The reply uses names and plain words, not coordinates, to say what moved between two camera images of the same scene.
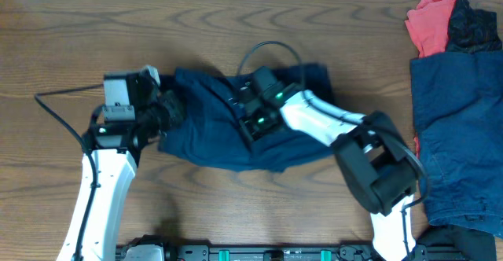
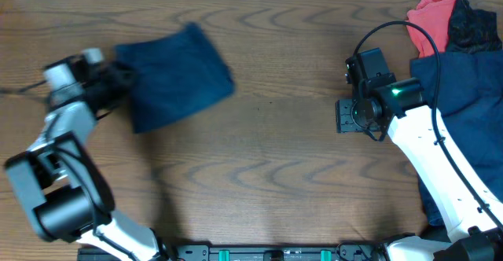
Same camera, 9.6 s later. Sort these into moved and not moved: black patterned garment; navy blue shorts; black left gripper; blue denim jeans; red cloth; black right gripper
Moved: black left gripper; black right gripper; navy blue shorts
Not moved: black patterned garment; blue denim jeans; red cloth
